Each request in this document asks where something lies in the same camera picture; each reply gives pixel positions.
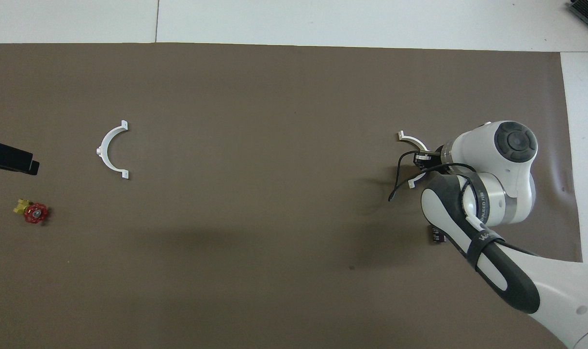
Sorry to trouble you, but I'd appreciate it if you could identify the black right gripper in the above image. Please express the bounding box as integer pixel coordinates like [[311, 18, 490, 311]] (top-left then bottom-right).
[[413, 144, 450, 171]]

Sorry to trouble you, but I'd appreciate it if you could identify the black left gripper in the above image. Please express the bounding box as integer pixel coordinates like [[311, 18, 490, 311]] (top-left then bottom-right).
[[0, 141, 40, 176]]

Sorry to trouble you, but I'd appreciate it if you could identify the white half-ring pipe clamp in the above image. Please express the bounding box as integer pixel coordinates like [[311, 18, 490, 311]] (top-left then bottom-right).
[[398, 130, 431, 189], [95, 120, 130, 180]]

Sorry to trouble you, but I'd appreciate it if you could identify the red and yellow valve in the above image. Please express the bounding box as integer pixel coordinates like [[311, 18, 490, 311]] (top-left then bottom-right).
[[13, 198, 51, 225]]

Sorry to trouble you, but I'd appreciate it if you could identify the brown paper mat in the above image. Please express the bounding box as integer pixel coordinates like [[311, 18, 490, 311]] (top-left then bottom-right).
[[0, 43, 583, 349]]

